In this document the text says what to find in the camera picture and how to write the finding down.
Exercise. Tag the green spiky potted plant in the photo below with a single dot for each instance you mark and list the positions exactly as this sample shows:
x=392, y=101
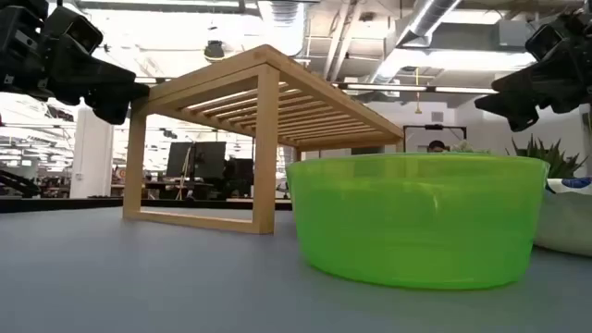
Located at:
x=552, y=159

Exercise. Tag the green translucent plastic bowl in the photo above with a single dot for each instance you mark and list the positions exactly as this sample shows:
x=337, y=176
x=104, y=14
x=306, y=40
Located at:
x=416, y=222

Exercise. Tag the black ceiling dome camera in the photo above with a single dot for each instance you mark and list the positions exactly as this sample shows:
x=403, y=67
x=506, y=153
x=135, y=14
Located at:
x=214, y=50

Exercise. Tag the white blue patterned bowl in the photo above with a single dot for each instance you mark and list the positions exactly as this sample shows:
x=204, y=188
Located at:
x=566, y=222

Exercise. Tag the wooden slatted shelf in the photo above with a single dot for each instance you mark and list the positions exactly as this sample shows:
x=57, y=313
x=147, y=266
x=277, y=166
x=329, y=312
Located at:
x=266, y=148

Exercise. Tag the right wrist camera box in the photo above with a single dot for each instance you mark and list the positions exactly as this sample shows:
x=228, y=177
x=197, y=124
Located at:
x=546, y=39

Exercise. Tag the long ceiling light fixture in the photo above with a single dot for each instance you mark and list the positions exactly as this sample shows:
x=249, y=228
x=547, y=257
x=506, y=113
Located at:
x=464, y=90
x=386, y=87

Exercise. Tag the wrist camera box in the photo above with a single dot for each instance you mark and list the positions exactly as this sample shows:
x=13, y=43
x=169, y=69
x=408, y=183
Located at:
x=76, y=30
x=546, y=39

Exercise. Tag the black metal frame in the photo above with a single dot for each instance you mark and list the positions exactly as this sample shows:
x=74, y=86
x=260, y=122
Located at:
x=434, y=127

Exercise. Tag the person's head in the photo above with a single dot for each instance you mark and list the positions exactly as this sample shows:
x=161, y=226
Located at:
x=436, y=146

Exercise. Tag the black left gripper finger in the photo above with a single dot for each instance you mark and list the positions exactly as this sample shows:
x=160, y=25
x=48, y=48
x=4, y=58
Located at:
x=88, y=76
x=118, y=104

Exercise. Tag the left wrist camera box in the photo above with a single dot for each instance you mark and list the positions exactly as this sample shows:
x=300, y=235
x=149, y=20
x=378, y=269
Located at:
x=76, y=30

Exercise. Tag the white building pillar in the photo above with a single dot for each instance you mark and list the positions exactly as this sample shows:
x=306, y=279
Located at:
x=91, y=157

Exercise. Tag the black computer monitor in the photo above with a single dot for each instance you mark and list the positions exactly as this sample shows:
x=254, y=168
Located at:
x=210, y=160
x=179, y=159

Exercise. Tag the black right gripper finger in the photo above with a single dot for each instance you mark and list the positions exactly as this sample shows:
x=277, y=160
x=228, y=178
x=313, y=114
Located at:
x=532, y=88
x=518, y=113

